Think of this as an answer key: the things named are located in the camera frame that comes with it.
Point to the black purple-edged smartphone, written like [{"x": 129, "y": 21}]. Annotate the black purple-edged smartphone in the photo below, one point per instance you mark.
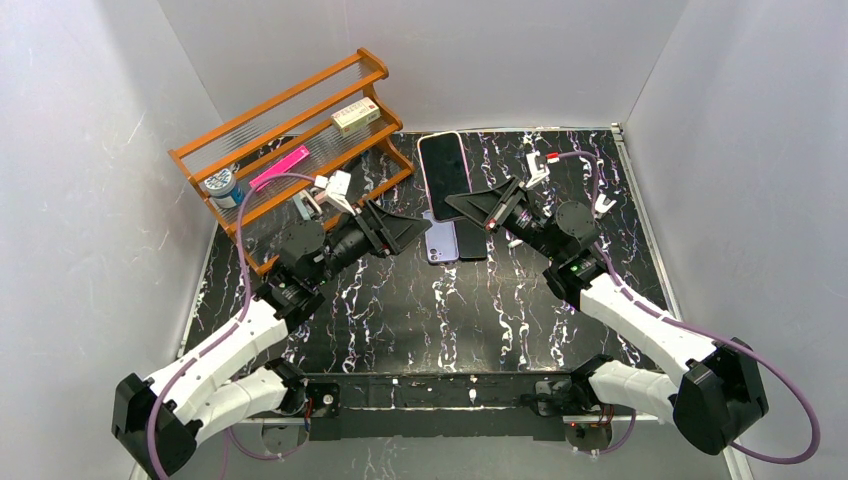
[{"x": 444, "y": 167}]

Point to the white staple remover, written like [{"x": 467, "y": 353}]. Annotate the white staple remover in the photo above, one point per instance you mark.
[{"x": 602, "y": 206}]

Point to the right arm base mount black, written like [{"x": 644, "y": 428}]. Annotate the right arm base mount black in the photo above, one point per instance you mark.
[{"x": 571, "y": 394}]

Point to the small black object on shelf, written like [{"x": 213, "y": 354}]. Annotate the small black object on shelf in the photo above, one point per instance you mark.
[{"x": 350, "y": 166}]

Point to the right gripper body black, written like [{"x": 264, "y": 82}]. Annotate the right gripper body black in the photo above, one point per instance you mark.
[{"x": 507, "y": 208}]

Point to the pink flat box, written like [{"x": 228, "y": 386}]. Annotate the pink flat box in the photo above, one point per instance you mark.
[{"x": 283, "y": 165}]

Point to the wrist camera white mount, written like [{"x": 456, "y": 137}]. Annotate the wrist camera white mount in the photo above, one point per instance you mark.
[
  {"x": 538, "y": 169},
  {"x": 333, "y": 189}
]

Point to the lavender phone case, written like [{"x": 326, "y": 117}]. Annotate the lavender phone case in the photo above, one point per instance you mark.
[{"x": 440, "y": 241}]

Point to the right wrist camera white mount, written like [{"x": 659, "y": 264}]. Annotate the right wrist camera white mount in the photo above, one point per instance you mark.
[{"x": 538, "y": 169}]

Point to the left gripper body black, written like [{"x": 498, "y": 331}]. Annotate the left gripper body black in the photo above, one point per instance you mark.
[{"x": 376, "y": 229}]

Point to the teal white stapler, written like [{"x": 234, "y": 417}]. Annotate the teal white stapler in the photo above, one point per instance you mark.
[{"x": 307, "y": 206}]

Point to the white cardboard box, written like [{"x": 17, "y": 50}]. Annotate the white cardboard box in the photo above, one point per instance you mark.
[{"x": 355, "y": 116}]

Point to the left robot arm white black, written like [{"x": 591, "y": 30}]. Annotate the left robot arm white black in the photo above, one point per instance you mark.
[{"x": 161, "y": 419}]

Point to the orange wooden shelf rack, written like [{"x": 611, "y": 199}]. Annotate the orange wooden shelf rack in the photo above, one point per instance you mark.
[{"x": 301, "y": 115}]

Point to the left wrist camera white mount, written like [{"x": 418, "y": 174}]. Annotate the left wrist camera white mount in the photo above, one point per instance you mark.
[{"x": 333, "y": 189}]

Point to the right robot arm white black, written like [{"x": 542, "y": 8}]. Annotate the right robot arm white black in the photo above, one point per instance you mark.
[{"x": 708, "y": 389}]

